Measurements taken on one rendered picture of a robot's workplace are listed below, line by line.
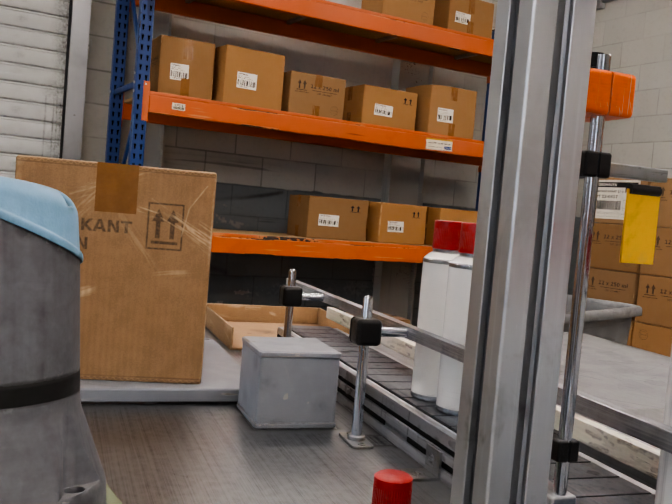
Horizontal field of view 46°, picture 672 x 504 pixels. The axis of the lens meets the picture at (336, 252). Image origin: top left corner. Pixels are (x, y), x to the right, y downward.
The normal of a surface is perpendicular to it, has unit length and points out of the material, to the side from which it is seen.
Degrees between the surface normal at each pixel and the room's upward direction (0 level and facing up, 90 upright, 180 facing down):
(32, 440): 68
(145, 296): 90
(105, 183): 90
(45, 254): 85
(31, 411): 85
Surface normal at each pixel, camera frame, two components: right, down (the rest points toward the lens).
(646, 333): -0.83, -0.05
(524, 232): 0.33, 0.07
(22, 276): 0.69, 0.02
